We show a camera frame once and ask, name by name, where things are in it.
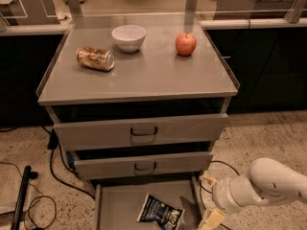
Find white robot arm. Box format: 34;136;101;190
198;158;307;230

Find grey drawer cabinet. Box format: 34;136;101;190
37;13;238;168

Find top grey drawer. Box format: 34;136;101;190
54;113;227;150

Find grey background cabinet left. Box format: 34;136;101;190
0;0;59;26

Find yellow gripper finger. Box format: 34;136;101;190
201;174;217;187
198;208;225;230

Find black cable floor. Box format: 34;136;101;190
199;160;241;230
40;126;96;201

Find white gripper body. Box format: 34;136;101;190
212;177;242;214

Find black cable left floor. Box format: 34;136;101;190
40;126;96;201

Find middle grey drawer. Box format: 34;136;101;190
74;151;213;179

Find grey drawer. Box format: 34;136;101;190
92;175;201;230
74;151;213;179
54;113;227;150

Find blue chip bag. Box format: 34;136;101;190
136;195;184;230

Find gold soda can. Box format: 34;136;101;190
76;46;115;72

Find black cable right floor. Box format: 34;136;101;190
199;160;241;230

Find red apple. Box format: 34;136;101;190
176;33;197;57

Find white ceramic bowl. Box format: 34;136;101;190
111;25;147;53

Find grey background desk right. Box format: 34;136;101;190
214;0;295;20

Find black floor stand bar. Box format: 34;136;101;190
11;166;37;230

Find thin black looped cable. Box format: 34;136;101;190
0;161;58;230

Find bottom grey drawer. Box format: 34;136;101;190
92;175;201;230

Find white horizontal rail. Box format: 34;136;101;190
0;17;307;36

